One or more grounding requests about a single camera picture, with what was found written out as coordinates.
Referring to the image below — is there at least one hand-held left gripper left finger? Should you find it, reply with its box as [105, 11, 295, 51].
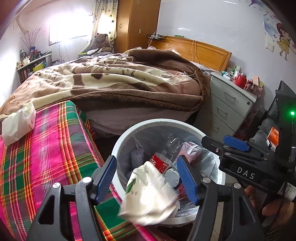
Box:
[26, 155, 117, 241]

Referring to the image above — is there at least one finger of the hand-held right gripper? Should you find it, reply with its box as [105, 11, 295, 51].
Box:
[201, 136, 246, 161]
[223, 135, 278, 161]

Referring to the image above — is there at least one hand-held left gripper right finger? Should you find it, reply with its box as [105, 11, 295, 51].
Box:
[177, 155, 264, 241]

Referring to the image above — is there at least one blue white yogurt cup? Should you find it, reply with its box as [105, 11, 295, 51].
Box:
[165, 170, 181, 187]

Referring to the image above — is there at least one purple milk carton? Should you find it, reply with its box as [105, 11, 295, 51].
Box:
[180, 142, 204, 163]

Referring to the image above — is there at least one clear plastic bottle red label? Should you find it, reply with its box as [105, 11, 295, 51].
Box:
[150, 133, 186, 175]

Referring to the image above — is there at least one white round waste bin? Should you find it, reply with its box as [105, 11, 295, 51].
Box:
[111, 119, 226, 226]

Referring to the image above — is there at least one white leaf print wrapper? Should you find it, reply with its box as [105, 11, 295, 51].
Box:
[118, 161, 178, 226]

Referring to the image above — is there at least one person's right hand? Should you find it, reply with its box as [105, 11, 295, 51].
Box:
[244, 185, 286, 218]

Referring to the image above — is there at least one grey drawer nightstand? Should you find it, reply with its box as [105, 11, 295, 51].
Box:
[196, 72, 258, 140]

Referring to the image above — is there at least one clear bin liner bag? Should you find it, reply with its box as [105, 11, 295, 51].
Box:
[117, 126, 219, 183]

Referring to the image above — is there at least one red printed box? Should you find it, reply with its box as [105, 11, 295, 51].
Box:
[245, 80, 262, 95]

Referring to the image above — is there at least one red jar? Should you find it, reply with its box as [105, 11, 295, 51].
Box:
[234, 73, 247, 90]

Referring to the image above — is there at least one orange white box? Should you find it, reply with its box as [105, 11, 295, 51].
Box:
[252, 76, 264, 88]

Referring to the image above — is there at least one grey bed sheet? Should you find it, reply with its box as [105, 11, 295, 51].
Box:
[80, 108, 197, 138]

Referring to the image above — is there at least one stack of medicine boxes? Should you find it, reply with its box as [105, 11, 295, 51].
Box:
[221, 65, 241, 80]

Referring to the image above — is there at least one wooden headboard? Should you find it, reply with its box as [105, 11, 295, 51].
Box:
[150, 36, 232, 73]

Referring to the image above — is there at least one brown beige blanket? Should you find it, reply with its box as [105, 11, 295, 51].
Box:
[0, 47, 211, 117]

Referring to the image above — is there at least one white tissue pack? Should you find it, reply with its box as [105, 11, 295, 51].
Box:
[1, 103, 36, 147]

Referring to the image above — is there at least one power strip on headboard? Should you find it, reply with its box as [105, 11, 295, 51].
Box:
[147, 34, 167, 42]

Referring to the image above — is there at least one cluttered shelf unit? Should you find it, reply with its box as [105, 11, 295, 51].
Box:
[17, 52, 53, 84]

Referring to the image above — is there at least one brown teddy bear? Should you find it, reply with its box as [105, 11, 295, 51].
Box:
[91, 34, 113, 53]

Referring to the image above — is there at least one wooden wardrobe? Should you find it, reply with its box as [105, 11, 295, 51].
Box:
[116, 0, 161, 54]

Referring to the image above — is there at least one window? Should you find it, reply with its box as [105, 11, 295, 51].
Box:
[48, 13, 93, 46]

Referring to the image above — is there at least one vase with bare branches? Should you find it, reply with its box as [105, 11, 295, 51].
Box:
[20, 28, 45, 51]

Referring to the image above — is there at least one patterned curtain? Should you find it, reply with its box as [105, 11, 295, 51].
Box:
[91, 0, 119, 47]

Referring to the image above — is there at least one cartoon girl wall sticker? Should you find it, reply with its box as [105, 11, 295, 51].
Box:
[264, 0, 296, 62]

